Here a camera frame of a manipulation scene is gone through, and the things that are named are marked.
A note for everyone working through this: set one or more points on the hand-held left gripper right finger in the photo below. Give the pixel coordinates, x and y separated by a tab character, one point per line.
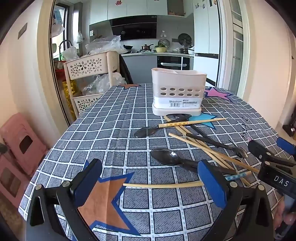
211	183

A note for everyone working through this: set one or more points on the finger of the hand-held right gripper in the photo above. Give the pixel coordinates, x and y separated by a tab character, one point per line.
256	148
286	147

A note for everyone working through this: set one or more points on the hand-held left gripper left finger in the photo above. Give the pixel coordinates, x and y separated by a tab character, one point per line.
87	183

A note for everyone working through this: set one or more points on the plain bamboo chopstick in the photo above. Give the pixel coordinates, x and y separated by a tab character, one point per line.
185	141
171	123

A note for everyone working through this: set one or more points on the bamboo chopstick blue dotted end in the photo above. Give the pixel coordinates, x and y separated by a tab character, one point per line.
161	185

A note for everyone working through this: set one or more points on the bamboo chopstick yellow dotted end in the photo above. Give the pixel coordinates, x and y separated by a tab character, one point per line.
196	121

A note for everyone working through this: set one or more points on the beige plastic utensil holder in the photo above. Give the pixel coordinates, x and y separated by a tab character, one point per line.
178	81

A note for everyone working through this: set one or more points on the person's right hand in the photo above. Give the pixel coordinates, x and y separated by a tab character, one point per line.
288	217

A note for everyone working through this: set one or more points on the black floor appliance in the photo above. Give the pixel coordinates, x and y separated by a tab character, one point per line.
290	129

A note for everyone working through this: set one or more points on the pink plastic stool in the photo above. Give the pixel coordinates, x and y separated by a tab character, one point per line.
22	139
10	183

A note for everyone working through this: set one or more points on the grey checked star tablecloth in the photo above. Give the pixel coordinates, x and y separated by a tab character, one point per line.
129	111

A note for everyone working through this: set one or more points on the yellow gold package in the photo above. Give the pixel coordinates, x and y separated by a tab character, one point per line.
69	95

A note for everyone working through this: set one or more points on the clear plastic bag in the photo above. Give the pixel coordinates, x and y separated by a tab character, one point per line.
101	84

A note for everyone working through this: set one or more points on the sliding glass door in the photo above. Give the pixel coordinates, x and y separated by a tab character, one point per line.
235	46

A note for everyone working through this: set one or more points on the beige plastic storage cart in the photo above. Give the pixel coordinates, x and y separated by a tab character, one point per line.
90	63

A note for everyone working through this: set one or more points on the black built-in oven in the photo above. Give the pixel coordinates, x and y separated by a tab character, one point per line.
173	62

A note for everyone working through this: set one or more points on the steel pot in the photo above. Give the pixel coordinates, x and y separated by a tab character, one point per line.
185	51

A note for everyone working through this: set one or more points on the white refrigerator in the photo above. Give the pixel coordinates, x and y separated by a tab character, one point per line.
205	30

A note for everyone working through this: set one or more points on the grey base cabinets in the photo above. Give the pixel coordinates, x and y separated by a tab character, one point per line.
141	64

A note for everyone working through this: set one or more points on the round black strainer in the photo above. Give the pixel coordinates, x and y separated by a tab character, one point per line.
184	39

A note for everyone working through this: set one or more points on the yellow bowl with greens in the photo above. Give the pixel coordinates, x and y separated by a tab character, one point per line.
160	49

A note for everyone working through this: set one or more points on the clear plastic bags pile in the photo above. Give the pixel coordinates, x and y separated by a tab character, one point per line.
104	45

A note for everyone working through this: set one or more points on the round hanging plate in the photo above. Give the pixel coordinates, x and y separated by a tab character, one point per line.
163	42

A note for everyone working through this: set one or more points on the black wok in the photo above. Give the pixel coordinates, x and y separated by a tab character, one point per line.
128	47

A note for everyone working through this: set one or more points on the black kitchen faucet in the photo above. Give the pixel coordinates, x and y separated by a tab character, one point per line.
66	41

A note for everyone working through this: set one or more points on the hanging white plastic bag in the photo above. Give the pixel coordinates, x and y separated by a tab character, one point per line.
80	37

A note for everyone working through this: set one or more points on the brown cooking pot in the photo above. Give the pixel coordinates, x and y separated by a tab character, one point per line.
146	48

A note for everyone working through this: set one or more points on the black range hood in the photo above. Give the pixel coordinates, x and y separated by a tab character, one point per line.
134	27

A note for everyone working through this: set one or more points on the blue white bag at window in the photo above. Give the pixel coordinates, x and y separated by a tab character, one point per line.
56	23

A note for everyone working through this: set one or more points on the white upper cabinets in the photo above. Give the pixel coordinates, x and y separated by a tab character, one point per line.
129	9

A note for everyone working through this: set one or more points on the red paper decoration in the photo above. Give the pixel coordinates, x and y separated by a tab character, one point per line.
118	2

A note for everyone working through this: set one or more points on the white wall outlet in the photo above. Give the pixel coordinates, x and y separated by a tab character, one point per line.
92	33

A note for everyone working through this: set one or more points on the grey wall switch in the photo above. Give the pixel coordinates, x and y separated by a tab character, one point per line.
22	30

